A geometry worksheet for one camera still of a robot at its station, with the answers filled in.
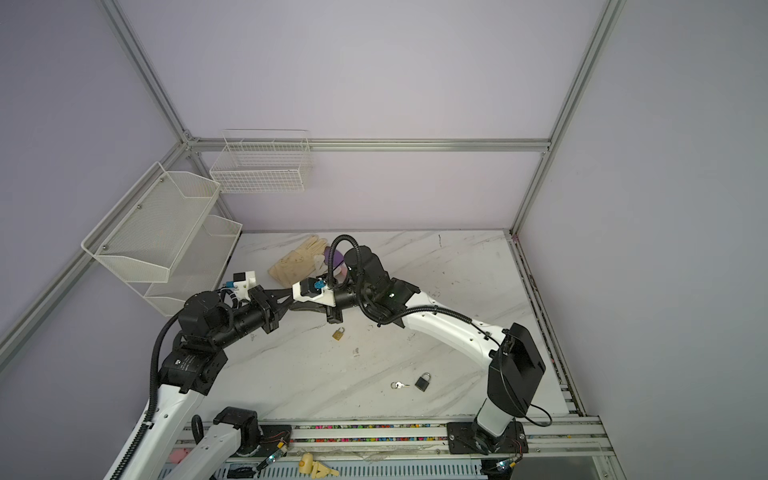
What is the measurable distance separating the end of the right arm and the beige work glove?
0.47 meters

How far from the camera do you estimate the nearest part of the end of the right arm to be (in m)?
0.55

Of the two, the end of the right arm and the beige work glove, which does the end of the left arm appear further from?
the beige work glove

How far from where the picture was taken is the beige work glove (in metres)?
1.10
